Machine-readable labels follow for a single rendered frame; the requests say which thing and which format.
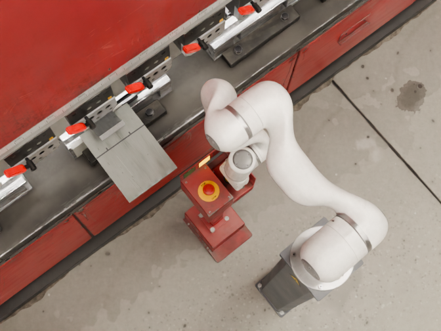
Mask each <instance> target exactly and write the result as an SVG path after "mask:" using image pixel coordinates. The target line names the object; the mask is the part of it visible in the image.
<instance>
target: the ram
mask: <svg viewBox="0 0 441 331"><path fill-rule="evenodd" d="M217 1H218V0H0V150H1V149H2V148H4V147H6V146H7V145H8V144H10V143H11V142H13V141H14V140H16V139H17V138H19V137H20V136H21V135H23V134H24V133H26V132H27V131H29V130H30V129H32V128H33V127H35V126H36V125H37V124H39V123H41V122H42V121H43V120H45V119H46V118H48V117H49V116H51V115H52V114H54V113H55V112H56V111H58V110H59V109H61V108H62V107H64V106H65V105H67V104H68V103H69V102H71V101H73V100H74V99H76V98H77V97H78V96H79V95H81V94H83V93H84V92H85V91H87V90H88V89H90V88H91V87H93V86H94V85H96V84H97V83H98V82H100V81H102V80H103V79H104V78H106V77H108V76H109V75H110V74H112V73H113V72H115V71H116V70H118V69H119V68H121V67H122V66H123V65H125V64H126V63H128V62H129V61H131V60H132V59H134V58H135V57H136V56H138V55H139V54H141V53H142V52H144V51H145V50H146V49H148V48H150V47H151V46H152V45H154V44H155V43H157V42H158V41H160V40H161V39H163V38H164V37H165V36H167V35H169V34H170V33H171V32H173V31H175V30H176V29H177V28H179V27H180V26H182V25H183V24H185V23H186V22H187V21H189V20H190V19H192V18H193V17H195V16H196V15H198V14H199V13H200V12H202V11H204V10H205V9H206V8H208V7H209V6H211V5H212V4H213V3H215V2H217ZM231 1H232V0H226V1H224V2H223V3H221V4H220V5H219V6H217V7H215V8H214V9H213V10H211V11H210V12H208V13H207V14H205V15H204V16H202V17H201V18H200V19H198V20H196V21H195V22H194V23H193V24H191V25H189V26H188V27H187V28H185V29H183V30H182V31H181V32H179V33H178V34H176V35H175V36H173V37H172V38H171V39H169V40H168V41H166V42H165V43H163V44H162V45H160V46H159V47H158V48H156V49H154V50H153V51H152V52H151V53H149V54H147V55H146V56H144V57H143V58H141V59H140V60H139V61H137V62H136V63H134V64H133V65H132V66H130V67H128V68H127V69H126V70H124V71H122V73H120V74H118V75H117V76H116V77H114V78H112V79H111V80H110V81H108V82H107V83H105V84H104V85H102V86H101V87H99V88H98V89H97V90H95V91H93V92H92V93H91V94H90V95H88V96H86V97H85V98H84V99H82V100H80V101H79V102H78V103H76V104H75V105H73V106H72V107H71V108H69V109H67V110H66V111H65V112H63V113H61V115H59V116H57V117H56V118H55V119H53V120H51V121H50V122H49V123H47V124H46V125H44V126H43V127H41V128H40V129H38V130H37V131H36V132H34V133H32V134H31V135H30V136H29V137H27V138H25V139H24V140H23V141H21V142H19V143H18V144H17V145H15V146H14V147H12V148H11V149H10V150H8V151H6V152H5V153H4V154H2V155H0V160H2V159H3V158H4V157H6V156H8V155H9V154H10V153H11V152H13V151H15V150H16V149H17V148H19V147H21V146H22V145H23V144H25V143H26V142H28V141H29V140H30V139H32V138H34V137H35V136H36V135H38V134H40V132H42V131H44V130H45V129H46V128H48V127H49V126H51V125H52V124H54V123H55V122H57V121H58V120H59V119H61V118H63V117H64V116H65V115H67V114H68V113H70V112H71V111H72V110H74V109H76V108H77V107H78V106H80V105H81V104H83V103H84V102H86V101H87V100H89V99H90V98H91V97H93V96H95V95H96V94H97V93H99V92H100V91H101V90H103V89H105V88H106V87H107V86H109V85H110V84H112V83H113V82H115V81H116V80H117V79H119V78H120V77H122V76H124V75H125V74H126V73H127V72H129V71H131V70H132V69H133V68H135V67H136V66H138V65H139V64H141V63H142V62H144V61H145V60H146V59H148V58H150V57H151V56H152V55H154V54H155V53H157V52H158V51H160V50H161V49H162V48H164V47H165V46H167V45H168V44H170V43H171V42H173V41H174V40H175V39H177V38H178V37H180V36H181V35H183V34H184V33H186V32H187V31H188V30H190V29H192V28H193V27H194V26H196V25H197V24H199V23H200V22H202V21H203V20H205V19H206V18H207V17H209V16H211V15H212V14H213V13H214V12H216V11H218V10H219V9H221V8H222V7H223V6H225V5H226V4H228V3H229V2H231Z"/></svg>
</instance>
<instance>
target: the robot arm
mask: <svg viewBox="0 0 441 331"><path fill-rule="evenodd" d="M200 97H201V103H202V106H203V109H204V111H205V121H204V130H205V136H206V139H207V140H208V142H209V144H210V145H211V146H212V147H213V148H214V149H215V150H218V151H221V152H231V153H230V154H229V157H228V158H227V159H225V162H223V163H222V165H221V166H220V168H219V169H220V172H221V173H222V174H223V175H224V177H225V178H226V179H227V181H228V182H229V183H230V184H231V185H232V187H233V188H234V189H235V190H240V189H243V188H245V185H246V184H247V183H248V181H249V174H250V173H251V172H252V171H253V170H254V169H255V168H256V167H257V166H258V165H259V164H261V163H262V162H263V161H265V160H266V167H267V169H268V172H269V174H270V175H271V177H272V178H273V180H275V182H276V183H277V184H278V186H279V187H280V188H281V189H282V190H283V191H284V192H285V194H286V195H287V196H288V197H289V198H290V199H292V200H293V201H294V202H296V203H298V204H300V205H304V206H326V207H329V208H331V209H333V210H334V211H335V213H336V216H335V217H334V218H333V219H332V220H330V221H329V222H328V223H326V224H325V225H324V226H319V227H312V228H309V229H307V230H305V231H304V232H302V233H301V234H300V235H299V236H298V237H297V238H296V239H295V241H294V243H293V245H292V247H291V251H290V264H291V268H292V270H293V272H294V274H295V276H296V277H297V278H298V279H299V280H300V281H301V283H303V284H304V285H305V286H307V287H309V288H311V289H314V290H320V291H326V290H332V289H335V288H337V287H339V286H340V285H342V284H343V283H344V282H345V281H346V280H347V279H348V278H349V276H350V275H351V272H352V270H353V267H354V265H355V264H357V262H359V260H361V259H362V258H363V257H364V256H366V255H367V254H368V253H369V252H370V251H372V249H374V248H375V247H376V246H377V245H378V244H380V243H381V241H382V240H383V239H384V237H385V236H386V234H387V231H388V228H389V224H388V221H387V217H386V216H385V214H384V213H383V212H382V210H381V209H380V208H378V207H377V206H376V205H374V204H372V203H371V202H369V201H367V200H365V199H363V198H361V197H359V196H356V195H354V194H351V193H349V192H347V191H345V190H343V189H341V188H339V187H338V186H336V185H334V184H333V183H332V182H330V181H329V180H328V179H326V178H325V177H324V176H323V175H322V174H321V173H320V172H319V171H318V169H317V168H316V167H315V166H314V164H313V163H312V162H311V161H310V160H309V158H308V157H307V156H306V154H305V153H304V152H303V151H302V149H301V148H300V146H299V145H298V143H297V141H296V139H295V135H294V131H293V103H292V100H291V97H290V96H289V93H288V92H287V90H286V89H285V88H284V87H283V86H282V85H281V84H279V83H276V82H274V81H262V82H259V83H257V84H256V85H254V86H252V87H251V88H249V89H248V90H247V91H245V92H244V93H243V94H241V95H240V96H239V97H237V94H236V91H235V89H234V88H233V86H232V85H231V84H230V83H228V82H227V81H225V80H223V79H217V78H215V79H210V80H208V81H206V82H205V83H204V85H203V87H202V88H201V94H200ZM264 129H266V130H267V131H268V133H269V136H268V134H267V133H266V131H265V130H264ZM269 137H270V138H269Z"/></svg>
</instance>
